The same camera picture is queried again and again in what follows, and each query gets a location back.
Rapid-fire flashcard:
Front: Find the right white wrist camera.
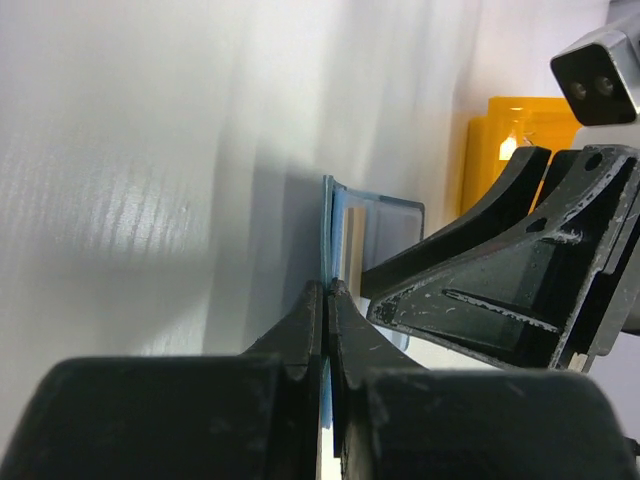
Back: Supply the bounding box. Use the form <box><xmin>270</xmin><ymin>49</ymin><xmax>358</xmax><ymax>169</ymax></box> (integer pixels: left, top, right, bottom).
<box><xmin>550</xmin><ymin>13</ymin><xmax>639</xmax><ymax>148</ymax></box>

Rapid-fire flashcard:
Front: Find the orange plastic card stand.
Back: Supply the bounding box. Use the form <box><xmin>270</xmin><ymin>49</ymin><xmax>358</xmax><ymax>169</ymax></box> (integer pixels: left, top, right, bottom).
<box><xmin>458</xmin><ymin>97</ymin><xmax>582</xmax><ymax>214</ymax></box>

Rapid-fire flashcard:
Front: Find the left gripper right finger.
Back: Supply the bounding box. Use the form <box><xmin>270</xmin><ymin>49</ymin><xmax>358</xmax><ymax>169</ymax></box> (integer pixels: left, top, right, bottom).
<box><xmin>327</xmin><ymin>280</ymin><xmax>635</xmax><ymax>479</ymax></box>

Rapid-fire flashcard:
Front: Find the gold credit card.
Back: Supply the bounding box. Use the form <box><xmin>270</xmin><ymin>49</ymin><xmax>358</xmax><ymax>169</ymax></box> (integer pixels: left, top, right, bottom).
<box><xmin>345</xmin><ymin>207</ymin><xmax>367</xmax><ymax>290</ymax></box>

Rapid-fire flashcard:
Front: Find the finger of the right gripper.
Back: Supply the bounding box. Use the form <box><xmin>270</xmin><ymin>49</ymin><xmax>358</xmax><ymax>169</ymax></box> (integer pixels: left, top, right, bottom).
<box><xmin>361</xmin><ymin>146</ymin><xmax>551</xmax><ymax>299</ymax></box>
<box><xmin>367</xmin><ymin>145</ymin><xmax>639</xmax><ymax>371</ymax></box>

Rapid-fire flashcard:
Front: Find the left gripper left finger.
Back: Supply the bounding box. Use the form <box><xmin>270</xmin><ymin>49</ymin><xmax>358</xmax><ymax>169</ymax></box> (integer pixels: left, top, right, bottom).
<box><xmin>1</xmin><ymin>281</ymin><xmax>323</xmax><ymax>479</ymax></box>

